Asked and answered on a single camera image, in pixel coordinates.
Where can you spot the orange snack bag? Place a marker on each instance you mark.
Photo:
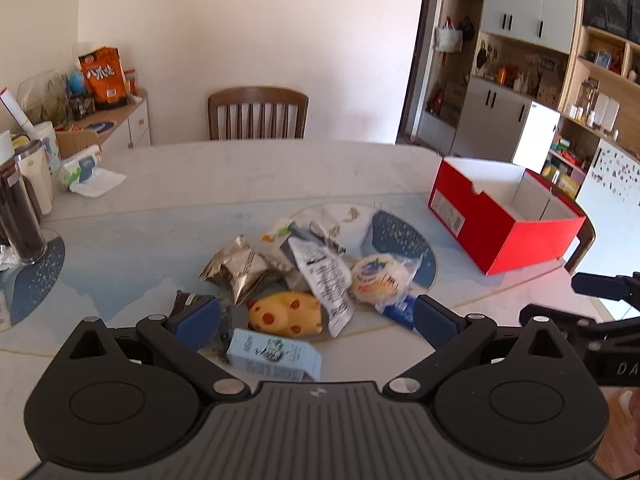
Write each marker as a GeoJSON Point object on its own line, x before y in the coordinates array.
{"type": "Point", "coordinates": [105, 80]}

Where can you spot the white sticker-covered cabinet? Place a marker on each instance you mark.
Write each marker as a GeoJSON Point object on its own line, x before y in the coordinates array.
{"type": "Point", "coordinates": [615, 200]}

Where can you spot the white hanging bag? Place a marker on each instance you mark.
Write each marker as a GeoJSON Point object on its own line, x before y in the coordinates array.
{"type": "Point", "coordinates": [448, 40]}

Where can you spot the round bread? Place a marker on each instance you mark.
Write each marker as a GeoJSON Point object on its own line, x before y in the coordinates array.
{"type": "Point", "coordinates": [375, 277]}

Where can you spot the white tissue pack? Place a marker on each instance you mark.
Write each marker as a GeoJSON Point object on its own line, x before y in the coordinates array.
{"type": "Point", "coordinates": [80, 170]}

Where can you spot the wooden slatted chair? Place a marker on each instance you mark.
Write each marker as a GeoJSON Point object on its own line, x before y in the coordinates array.
{"type": "Point", "coordinates": [257, 94]}

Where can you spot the white desktop table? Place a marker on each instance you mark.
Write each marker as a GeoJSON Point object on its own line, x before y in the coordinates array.
{"type": "Point", "coordinates": [200, 175]}

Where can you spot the white printed paper cup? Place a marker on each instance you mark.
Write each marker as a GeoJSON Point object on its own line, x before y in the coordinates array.
{"type": "Point", "coordinates": [47, 140]}

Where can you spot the yellow red-spotted toy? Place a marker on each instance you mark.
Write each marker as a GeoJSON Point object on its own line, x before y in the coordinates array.
{"type": "Point", "coordinates": [285, 315]}

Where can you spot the blue ball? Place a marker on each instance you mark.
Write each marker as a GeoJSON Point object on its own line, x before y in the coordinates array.
{"type": "Point", "coordinates": [76, 81]}

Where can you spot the wooden curved-back chair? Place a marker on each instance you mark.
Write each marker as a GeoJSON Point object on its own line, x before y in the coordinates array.
{"type": "Point", "coordinates": [585, 240]}

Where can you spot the crumpled foil scrap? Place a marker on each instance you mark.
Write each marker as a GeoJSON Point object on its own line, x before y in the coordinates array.
{"type": "Point", "coordinates": [7, 257]}

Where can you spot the grey upper wall cabinet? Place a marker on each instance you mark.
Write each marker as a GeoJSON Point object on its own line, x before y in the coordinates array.
{"type": "Point", "coordinates": [515, 0]}

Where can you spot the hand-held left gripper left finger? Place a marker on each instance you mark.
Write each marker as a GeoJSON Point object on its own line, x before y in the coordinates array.
{"type": "Point", "coordinates": [192, 322]}

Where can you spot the dark glass jar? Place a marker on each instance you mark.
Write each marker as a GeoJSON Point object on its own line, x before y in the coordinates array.
{"type": "Point", "coordinates": [20, 215]}

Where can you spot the black hanging bag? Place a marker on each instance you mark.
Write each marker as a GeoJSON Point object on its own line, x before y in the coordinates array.
{"type": "Point", "coordinates": [467, 29]}

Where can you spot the black snack packet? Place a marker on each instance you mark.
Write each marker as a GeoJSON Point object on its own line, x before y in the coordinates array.
{"type": "Point", "coordinates": [187, 300]}

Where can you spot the red cardboard box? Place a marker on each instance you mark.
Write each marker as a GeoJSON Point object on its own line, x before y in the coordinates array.
{"type": "Point", "coordinates": [480, 230]}

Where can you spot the white black-printed packet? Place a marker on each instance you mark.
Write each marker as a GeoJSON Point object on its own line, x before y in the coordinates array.
{"type": "Point", "coordinates": [325, 280]}

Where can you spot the silver foil packet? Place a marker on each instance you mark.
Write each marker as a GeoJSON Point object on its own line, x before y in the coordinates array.
{"type": "Point", "coordinates": [235, 270]}

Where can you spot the wooden wall shelf unit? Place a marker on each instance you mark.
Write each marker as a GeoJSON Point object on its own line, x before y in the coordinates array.
{"type": "Point", "coordinates": [575, 80]}

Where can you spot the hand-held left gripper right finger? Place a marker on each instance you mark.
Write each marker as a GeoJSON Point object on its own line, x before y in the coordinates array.
{"type": "Point", "coordinates": [435, 322]}

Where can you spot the white rolled paper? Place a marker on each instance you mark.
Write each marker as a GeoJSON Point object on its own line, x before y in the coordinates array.
{"type": "Point", "coordinates": [15, 110]}

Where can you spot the light blue carton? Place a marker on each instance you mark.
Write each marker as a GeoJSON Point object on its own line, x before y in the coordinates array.
{"type": "Point", "coordinates": [275, 357]}

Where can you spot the steel thermos mug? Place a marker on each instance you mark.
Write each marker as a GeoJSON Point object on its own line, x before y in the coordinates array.
{"type": "Point", "coordinates": [37, 180]}

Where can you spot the small open cardboard box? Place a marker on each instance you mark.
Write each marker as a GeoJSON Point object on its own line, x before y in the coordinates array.
{"type": "Point", "coordinates": [75, 141]}

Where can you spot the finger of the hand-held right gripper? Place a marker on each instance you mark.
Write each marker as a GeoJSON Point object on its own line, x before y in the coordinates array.
{"type": "Point", "coordinates": [600, 286]}
{"type": "Point", "coordinates": [575, 322]}

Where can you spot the white plastic bag grey label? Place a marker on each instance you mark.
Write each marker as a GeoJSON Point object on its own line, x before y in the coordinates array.
{"type": "Point", "coordinates": [280, 232]}

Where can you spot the white side cabinet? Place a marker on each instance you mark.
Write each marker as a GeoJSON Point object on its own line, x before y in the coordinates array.
{"type": "Point", "coordinates": [135, 125]}

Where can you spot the white canister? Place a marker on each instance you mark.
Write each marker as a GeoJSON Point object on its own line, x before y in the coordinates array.
{"type": "Point", "coordinates": [599, 110]}
{"type": "Point", "coordinates": [612, 115]}

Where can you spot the tall clear glass jar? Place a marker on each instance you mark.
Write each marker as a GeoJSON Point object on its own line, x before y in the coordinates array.
{"type": "Point", "coordinates": [589, 100]}

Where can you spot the clear plastic container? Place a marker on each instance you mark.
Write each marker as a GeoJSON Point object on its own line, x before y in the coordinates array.
{"type": "Point", "coordinates": [45, 100]}

